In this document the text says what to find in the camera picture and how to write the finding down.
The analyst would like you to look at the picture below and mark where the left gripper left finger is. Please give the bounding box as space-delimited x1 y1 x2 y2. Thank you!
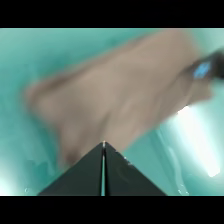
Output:
37 141 104 197

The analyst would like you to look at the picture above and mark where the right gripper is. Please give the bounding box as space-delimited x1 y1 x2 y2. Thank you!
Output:
186 48 224 82

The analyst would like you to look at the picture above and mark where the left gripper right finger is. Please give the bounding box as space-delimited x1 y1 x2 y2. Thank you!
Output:
104 141 167 197

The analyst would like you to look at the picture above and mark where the beige shirt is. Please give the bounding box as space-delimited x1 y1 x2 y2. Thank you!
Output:
23 29 214 168

